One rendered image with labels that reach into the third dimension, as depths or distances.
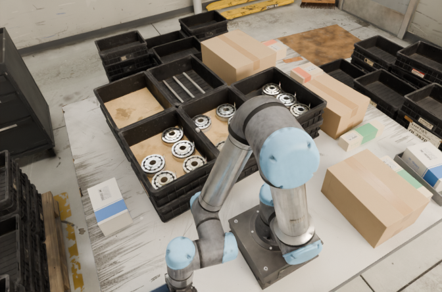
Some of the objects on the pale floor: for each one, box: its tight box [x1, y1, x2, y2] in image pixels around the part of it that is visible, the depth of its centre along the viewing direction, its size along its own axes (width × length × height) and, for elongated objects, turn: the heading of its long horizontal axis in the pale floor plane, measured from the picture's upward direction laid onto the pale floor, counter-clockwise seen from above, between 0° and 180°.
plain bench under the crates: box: [61, 39, 442, 292], centre depth 187 cm, size 160×160×70 cm
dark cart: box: [0, 27, 56, 161], centre depth 239 cm, size 60×45×90 cm
